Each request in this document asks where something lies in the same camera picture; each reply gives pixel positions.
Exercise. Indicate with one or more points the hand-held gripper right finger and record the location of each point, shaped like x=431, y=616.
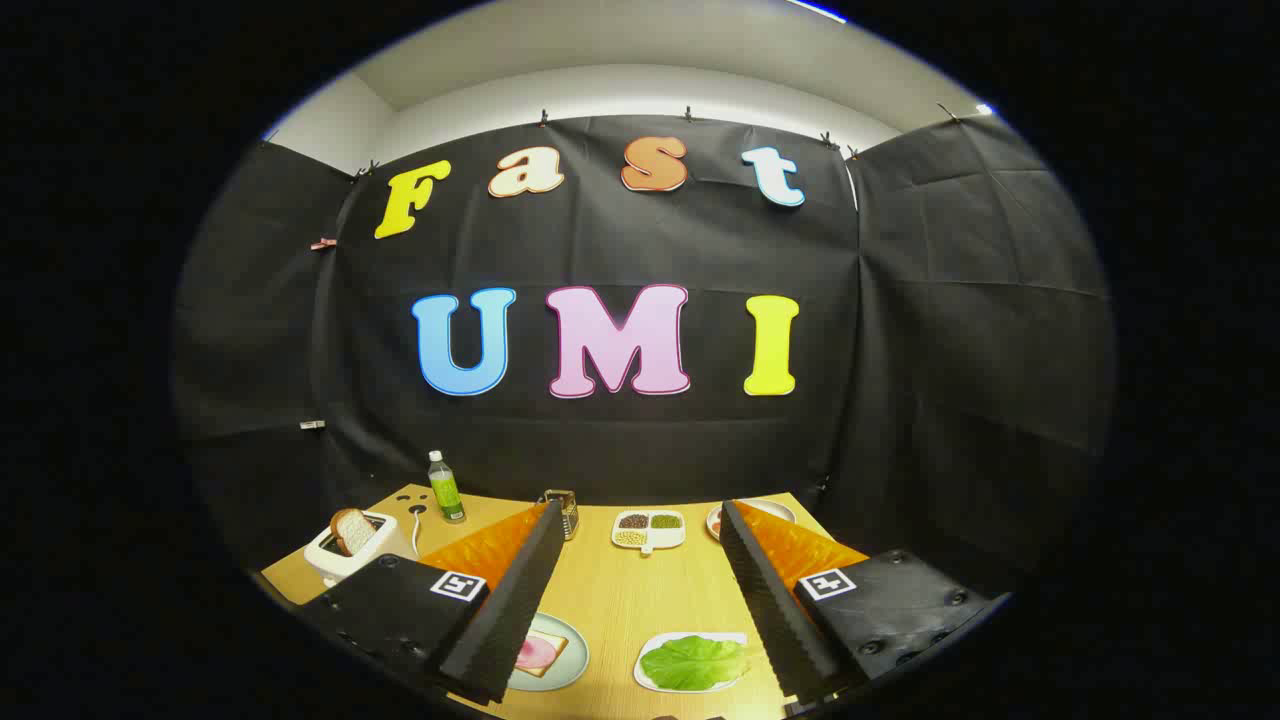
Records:
x=780, y=620

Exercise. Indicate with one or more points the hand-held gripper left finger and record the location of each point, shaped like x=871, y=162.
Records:
x=510, y=620

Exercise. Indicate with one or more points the green lettuce leaf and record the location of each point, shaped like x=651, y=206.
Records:
x=695, y=662

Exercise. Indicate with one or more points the white bread slice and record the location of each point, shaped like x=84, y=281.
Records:
x=558, y=645
x=352, y=530

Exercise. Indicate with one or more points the pink ham slice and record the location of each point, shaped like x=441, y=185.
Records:
x=532, y=655

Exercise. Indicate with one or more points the pale green round plate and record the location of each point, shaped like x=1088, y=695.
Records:
x=572, y=672

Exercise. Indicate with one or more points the white oval meat plate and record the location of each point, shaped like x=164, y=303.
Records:
x=770, y=512

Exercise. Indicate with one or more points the white square plate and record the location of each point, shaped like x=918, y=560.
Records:
x=655, y=641

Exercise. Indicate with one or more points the green label drink bottle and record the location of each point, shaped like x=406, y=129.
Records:
x=446, y=495

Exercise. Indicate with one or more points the white divided dish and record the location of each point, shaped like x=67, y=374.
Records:
x=665, y=538

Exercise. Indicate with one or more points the pile of pale soybeans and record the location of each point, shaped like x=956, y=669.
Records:
x=631, y=538

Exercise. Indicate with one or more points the pile of green beans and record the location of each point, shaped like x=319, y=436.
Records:
x=667, y=521

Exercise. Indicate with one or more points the pile of dark red beans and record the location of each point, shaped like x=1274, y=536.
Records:
x=634, y=521

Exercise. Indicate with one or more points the white toaster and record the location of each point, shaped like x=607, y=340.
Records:
x=350, y=565

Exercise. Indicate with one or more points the black backdrop cloth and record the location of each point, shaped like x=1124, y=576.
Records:
x=600, y=250

